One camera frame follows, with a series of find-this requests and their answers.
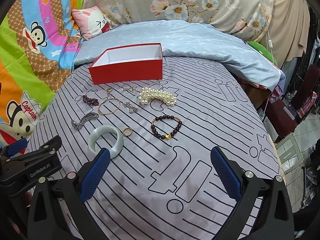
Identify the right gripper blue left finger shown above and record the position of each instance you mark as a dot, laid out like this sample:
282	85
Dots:
92	173

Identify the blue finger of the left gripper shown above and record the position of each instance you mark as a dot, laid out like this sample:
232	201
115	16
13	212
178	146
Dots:
17	147

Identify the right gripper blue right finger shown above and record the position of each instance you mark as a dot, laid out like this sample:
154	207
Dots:
229	178

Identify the pale green jade bangle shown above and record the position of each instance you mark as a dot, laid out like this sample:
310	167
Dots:
98	132

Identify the silver metal wristwatch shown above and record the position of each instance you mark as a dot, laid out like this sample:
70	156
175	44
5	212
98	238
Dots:
86	118

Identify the thin gold bangle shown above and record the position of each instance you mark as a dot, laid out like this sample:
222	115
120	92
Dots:
105	101

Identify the red jewelry box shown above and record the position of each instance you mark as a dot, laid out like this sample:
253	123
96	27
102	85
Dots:
128	63

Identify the dark red chair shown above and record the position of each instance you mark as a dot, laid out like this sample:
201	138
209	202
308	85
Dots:
285	118

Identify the colourful monkey cartoon blanket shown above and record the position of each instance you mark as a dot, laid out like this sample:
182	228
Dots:
39	43

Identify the green plastic stool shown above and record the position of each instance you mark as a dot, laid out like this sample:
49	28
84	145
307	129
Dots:
263	51

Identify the light blue quilt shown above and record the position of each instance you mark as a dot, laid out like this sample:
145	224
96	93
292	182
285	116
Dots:
180	38

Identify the pink rabbit cushion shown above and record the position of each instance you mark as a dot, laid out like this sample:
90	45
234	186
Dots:
91	22

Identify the beige curtain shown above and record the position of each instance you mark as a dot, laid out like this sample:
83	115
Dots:
289	29

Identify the grey floral duvet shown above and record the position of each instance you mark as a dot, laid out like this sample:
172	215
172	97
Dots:
245	19

